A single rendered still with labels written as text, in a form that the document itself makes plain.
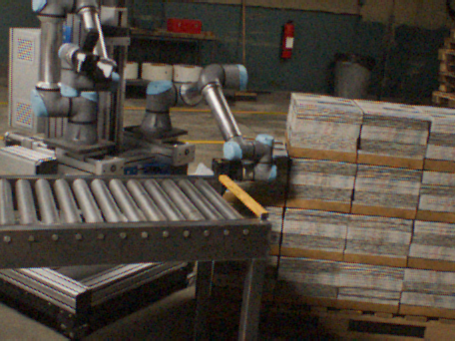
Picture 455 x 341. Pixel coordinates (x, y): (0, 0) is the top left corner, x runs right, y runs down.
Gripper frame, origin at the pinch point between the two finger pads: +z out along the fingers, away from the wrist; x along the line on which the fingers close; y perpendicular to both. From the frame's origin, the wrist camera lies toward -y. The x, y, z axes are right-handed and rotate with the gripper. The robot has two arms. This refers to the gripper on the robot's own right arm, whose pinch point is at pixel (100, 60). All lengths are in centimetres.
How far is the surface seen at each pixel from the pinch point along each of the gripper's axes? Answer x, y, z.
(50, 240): 19, 50, 38
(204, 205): -35, 40, 28
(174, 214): -21, 41, 34
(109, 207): -3.4, 43.7, 23.2
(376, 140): -126, 12, 5
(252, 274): -46, 55, 49
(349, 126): -115, 9, -2
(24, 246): 25, 53, 36
